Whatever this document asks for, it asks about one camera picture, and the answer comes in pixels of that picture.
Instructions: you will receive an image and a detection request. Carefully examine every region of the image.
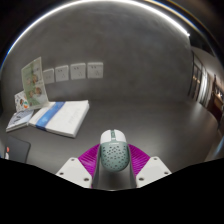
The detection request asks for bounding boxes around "small colourful standing card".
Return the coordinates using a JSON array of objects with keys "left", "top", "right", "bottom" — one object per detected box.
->
[{"left": 13, "top": 89, "right": 30, "bottom": 113}]

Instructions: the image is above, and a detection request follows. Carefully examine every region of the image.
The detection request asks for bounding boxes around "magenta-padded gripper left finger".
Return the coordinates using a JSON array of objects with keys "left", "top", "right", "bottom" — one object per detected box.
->
[{"left": 55, "top": 143, "right": 101, "bottom": 189}]

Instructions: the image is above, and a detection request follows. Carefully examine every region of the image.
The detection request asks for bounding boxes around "green standing brochure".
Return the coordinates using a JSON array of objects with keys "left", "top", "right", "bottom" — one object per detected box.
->
[{"left": 20, "top": 56, "right": 50, "bottom": 110}]

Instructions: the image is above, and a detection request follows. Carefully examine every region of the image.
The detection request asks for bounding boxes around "dark-framed glass door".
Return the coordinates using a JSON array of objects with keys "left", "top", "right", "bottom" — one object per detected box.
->
[{"left": 188, "top": 49, "right": 224, "bottom": 124}]

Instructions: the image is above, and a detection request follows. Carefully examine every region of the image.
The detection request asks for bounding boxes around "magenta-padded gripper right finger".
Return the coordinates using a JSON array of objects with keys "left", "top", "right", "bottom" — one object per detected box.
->
[{"left": 127, "top": 143, "right": 173, "bottom": 189}]

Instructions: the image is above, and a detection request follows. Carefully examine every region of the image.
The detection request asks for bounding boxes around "grey patterned magazine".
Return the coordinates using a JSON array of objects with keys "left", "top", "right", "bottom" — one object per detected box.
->
[{"left": 5, "top": 109, "right": 35, "bottom": 133}]

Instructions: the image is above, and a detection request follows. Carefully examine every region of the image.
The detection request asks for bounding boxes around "green and white perforated mouse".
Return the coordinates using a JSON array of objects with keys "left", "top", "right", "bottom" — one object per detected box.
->
[{"left": 99, "top": 129, "right": 131, "bottom": 173}]

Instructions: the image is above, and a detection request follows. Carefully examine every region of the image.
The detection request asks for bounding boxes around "white book with blue stripe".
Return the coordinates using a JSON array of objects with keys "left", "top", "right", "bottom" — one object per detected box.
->
[{"left": 28, "top": 99, "right": 90, "bottom": 139}]

